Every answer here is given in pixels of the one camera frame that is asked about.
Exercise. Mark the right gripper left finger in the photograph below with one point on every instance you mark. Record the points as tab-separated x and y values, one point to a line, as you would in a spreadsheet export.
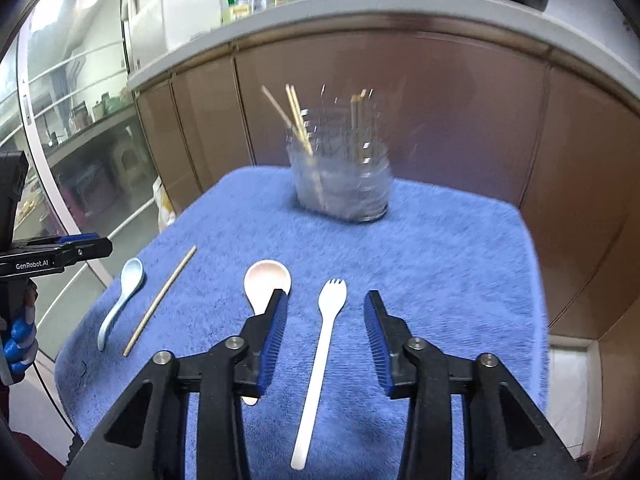
143	435

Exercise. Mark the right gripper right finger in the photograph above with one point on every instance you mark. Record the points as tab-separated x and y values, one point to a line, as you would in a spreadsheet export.
505	435

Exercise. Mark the wooden chopstick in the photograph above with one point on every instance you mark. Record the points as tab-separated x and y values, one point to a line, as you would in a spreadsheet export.
156	301
310	161
303	134
274	103
354	125

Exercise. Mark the light blue ceramic spoon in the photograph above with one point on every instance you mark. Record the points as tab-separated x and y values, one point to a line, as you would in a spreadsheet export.
132	278

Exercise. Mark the pink ceramic spoon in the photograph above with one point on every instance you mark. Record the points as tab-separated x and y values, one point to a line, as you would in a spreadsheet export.
267	284

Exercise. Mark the white plastic fork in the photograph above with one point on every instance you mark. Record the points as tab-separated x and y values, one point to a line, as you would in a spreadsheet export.
331	301

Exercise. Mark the blue gloved left hand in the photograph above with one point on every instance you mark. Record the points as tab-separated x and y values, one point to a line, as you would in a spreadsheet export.
19	343

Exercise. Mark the plastic stool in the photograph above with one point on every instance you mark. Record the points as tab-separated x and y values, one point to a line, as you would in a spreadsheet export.
128	166

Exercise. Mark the plastic bag on floor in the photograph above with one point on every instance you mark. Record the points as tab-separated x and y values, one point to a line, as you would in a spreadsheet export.
166	215

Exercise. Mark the glass sliding door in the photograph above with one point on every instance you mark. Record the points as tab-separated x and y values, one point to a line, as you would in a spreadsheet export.
64	103

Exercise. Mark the blue terry towel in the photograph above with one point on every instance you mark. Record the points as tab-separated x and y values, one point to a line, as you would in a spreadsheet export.
459	268

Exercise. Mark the white storage box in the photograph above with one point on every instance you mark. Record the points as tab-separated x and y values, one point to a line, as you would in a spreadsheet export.
157	27

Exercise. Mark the brown lower cabinets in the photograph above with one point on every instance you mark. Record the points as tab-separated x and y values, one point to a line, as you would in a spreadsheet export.
466	105

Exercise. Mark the wire utensil holder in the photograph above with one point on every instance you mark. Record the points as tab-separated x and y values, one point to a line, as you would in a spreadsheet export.
358	191

